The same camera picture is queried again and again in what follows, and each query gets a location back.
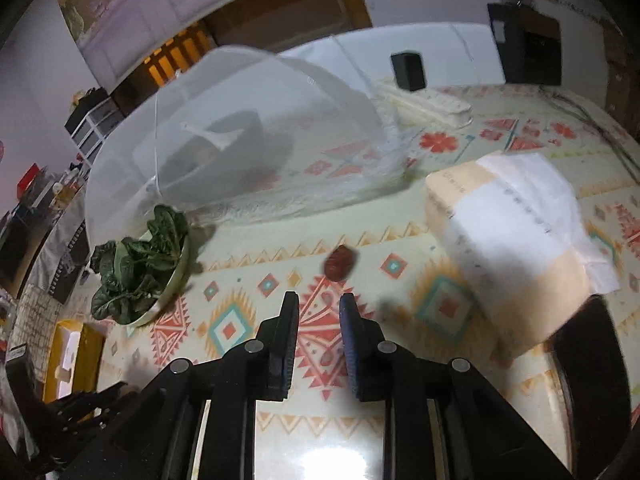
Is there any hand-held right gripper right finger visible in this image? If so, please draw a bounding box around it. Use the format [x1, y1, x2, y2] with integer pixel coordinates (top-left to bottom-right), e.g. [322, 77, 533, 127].
[338, 293, 575, 480]

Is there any yellow box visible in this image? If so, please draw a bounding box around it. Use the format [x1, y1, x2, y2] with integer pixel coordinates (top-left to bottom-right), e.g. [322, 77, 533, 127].
[44, 320, 106, 406]

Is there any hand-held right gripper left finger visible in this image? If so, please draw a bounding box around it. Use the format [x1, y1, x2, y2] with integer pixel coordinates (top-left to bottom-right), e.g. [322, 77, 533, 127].
[60, 290, 301, 480]

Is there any tissue pack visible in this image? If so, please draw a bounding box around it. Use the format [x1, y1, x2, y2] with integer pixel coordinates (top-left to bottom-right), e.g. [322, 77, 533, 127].
[424, 152, 621, 358]

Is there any cluttered shelf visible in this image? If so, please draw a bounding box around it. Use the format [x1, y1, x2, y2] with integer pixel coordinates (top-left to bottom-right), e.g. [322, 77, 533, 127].
[0, 160, 91, 306]

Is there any wrinkled red date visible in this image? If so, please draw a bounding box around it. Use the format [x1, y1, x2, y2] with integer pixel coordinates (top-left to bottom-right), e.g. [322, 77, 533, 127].
[324, 245, 360, 282]

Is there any white drawer unit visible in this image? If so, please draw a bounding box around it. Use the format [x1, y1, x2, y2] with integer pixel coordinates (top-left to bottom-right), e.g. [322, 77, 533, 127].
[64, 92, 126, 166]

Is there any wooden slatted chair back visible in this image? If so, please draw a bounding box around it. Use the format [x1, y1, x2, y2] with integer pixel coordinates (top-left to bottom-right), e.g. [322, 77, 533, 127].
[111, 27, 221, 106]

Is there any black smartphone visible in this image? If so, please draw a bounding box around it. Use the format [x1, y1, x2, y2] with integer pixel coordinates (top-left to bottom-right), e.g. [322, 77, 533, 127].
[552, 295, 631, 480]

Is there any small black box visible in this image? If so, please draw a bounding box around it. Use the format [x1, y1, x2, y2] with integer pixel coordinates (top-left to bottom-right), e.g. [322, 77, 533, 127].
[390, 51, 427, 92]

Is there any black cable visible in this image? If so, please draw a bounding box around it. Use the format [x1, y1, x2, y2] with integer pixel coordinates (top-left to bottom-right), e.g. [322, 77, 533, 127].
[537, 85, 640, 186]

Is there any plate of green vegetables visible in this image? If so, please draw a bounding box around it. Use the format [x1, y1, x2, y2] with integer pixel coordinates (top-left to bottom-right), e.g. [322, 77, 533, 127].
[90, 204, 191, 325]

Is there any white appliance top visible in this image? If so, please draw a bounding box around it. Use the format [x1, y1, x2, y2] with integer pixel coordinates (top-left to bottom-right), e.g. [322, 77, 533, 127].
[277, 22, 506, 98]

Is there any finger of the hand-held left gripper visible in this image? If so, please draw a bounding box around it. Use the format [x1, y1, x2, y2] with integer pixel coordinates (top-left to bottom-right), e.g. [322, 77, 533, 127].
[47, 381, 130, 423]

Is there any white power strip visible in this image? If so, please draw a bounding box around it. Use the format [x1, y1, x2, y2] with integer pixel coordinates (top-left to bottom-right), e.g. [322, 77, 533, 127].
[375, 77, 473, 128]

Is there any large wall picture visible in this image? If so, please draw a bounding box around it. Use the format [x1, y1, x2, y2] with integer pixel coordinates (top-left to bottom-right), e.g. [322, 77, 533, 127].
[52, 0, 351, 88]

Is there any ceramic bowl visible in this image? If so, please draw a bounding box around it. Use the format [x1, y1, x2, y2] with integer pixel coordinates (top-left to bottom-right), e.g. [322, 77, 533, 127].
[160, 110, 296, 191]

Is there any white mesh food cover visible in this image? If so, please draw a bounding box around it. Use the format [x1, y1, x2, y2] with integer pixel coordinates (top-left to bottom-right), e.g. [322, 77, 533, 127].
[85, 45, 418, 241]

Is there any black cabinet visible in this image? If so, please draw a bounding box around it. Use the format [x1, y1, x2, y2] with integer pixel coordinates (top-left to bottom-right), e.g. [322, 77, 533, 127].
[487, 2, 563, 87]

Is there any white spoon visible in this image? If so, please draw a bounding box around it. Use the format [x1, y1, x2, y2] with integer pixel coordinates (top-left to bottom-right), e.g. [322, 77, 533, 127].
[180, 121, 236, 148]

